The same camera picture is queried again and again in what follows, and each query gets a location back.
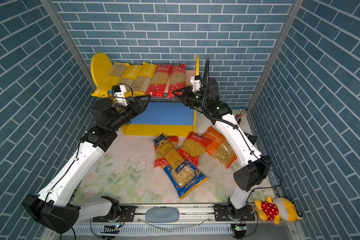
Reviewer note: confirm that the blue Moli spaghetti bag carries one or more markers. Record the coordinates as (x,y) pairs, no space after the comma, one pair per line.
(176,166)

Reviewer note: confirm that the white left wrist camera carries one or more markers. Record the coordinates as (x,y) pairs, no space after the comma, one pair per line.
(118,93)

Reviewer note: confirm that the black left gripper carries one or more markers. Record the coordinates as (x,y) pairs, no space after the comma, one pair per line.
(140,109)

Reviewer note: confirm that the black calculator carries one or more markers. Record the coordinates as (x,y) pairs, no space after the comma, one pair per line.
(251,138)

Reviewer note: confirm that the yellow plush toy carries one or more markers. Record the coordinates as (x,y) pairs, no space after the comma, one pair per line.
(277,209)

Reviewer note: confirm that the orange pasta bag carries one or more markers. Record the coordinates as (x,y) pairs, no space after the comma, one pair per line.
(219,149)

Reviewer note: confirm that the blue macaroni bag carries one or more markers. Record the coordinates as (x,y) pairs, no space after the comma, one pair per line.
(187,179)

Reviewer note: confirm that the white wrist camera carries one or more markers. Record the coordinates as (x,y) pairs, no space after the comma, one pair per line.
(196,83)
(118,93)

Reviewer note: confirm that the red fusilli bag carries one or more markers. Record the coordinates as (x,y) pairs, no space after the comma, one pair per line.
(160,159)
(193,147)

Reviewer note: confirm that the red fusilli bag left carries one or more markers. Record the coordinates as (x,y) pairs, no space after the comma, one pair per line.
(160,159)

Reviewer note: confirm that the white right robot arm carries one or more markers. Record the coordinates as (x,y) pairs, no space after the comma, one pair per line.
(254,165)

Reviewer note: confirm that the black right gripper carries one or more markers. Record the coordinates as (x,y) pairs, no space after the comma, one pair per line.
(185,96)

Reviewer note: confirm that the red spaghetti bag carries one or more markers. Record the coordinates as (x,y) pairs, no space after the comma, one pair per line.
(177,79)
(159,81)

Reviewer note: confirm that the yellow spaghetti bag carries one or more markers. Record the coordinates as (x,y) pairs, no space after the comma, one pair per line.
(128,77)
(109,76)
(143,80)

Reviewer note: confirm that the grey oval pad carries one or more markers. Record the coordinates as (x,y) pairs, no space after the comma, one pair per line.
(162,215)

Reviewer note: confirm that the coloured pens in cup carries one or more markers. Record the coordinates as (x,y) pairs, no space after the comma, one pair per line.
(239,115)

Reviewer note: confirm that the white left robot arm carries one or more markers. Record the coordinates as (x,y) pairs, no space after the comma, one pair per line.
(51,206)

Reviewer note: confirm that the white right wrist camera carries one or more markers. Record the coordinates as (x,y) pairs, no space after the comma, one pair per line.
(196,83)

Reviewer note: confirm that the red fusilli bag right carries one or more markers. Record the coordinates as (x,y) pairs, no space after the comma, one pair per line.
(193,147)

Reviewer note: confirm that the yellow shelf pink blue boards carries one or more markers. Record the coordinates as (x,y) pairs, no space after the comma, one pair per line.
(171,119)

